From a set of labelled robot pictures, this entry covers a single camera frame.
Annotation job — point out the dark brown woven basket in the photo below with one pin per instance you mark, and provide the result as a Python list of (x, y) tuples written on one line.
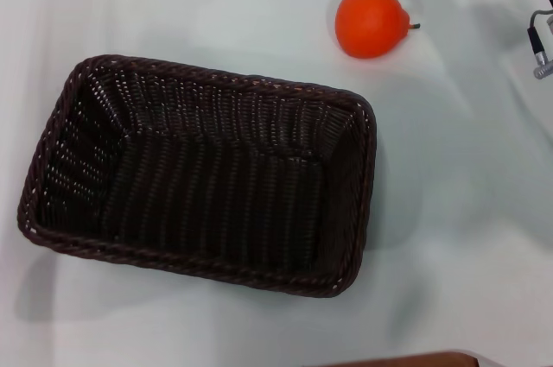
[(216, 194)]

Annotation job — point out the white tablecloth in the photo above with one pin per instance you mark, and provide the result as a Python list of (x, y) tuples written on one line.
[(453, 211)]

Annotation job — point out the orange toy pear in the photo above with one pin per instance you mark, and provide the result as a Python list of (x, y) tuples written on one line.
[(367, 21)]

